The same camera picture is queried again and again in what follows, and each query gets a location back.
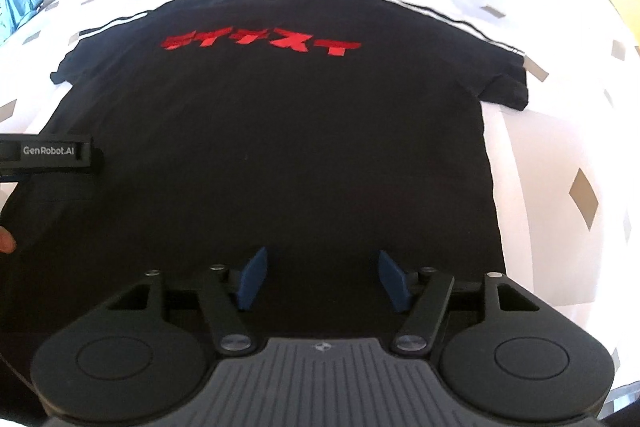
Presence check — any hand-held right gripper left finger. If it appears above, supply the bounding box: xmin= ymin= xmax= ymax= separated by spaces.
xmin=106 ymin=246 xmax=272 ymax=354

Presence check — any black white-striped t-shirt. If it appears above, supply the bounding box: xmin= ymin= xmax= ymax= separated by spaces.
xmin=0 ymin=0 xmax=531 ymax=343

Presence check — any yellow board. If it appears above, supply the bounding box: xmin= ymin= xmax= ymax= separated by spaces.
xmin=597 ymin=0 xmax=640 ymax=54

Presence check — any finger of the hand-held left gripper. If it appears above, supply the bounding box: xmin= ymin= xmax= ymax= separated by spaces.
xmin=0 ymin=133 xmax=104 ymax=182

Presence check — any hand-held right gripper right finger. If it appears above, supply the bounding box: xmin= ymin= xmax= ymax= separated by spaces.
xmin=376 ymin=248 xmax=544 ymax=355

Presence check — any grey white checkered tablecloth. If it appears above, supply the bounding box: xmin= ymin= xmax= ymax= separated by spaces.
xmin=0 ymin=0 xmax=640 ymax=408

